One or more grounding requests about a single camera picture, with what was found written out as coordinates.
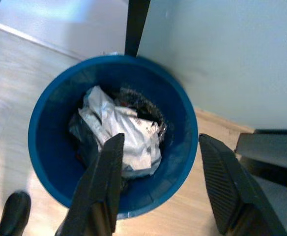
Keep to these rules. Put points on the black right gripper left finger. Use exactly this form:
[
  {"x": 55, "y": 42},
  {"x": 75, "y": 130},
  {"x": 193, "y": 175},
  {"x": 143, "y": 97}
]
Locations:
[{"x": 99, "y": 184}]

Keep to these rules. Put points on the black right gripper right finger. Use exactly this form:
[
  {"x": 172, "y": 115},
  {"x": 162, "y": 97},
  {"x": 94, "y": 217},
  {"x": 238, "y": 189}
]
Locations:
[{"x": 227, "y": 184}]

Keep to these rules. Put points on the grey upholstered headboard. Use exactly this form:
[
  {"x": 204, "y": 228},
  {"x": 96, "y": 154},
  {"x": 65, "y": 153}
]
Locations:
[{"x": 268, "y": 147}]

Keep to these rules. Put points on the blue round waste bin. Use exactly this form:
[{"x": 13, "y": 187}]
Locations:
[{"x": 50, "y": 147}]

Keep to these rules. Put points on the crumpled white paper trash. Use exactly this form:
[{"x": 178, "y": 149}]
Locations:
[{"x": 123, "y": 123}]

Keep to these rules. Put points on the silver robot left leg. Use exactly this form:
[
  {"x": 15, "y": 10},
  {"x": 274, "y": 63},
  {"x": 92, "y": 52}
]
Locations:
[{"x": 13, "y": 214}]

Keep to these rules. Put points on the black door frame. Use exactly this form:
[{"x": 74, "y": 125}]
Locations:
[{"x": 136, "y": 24}]

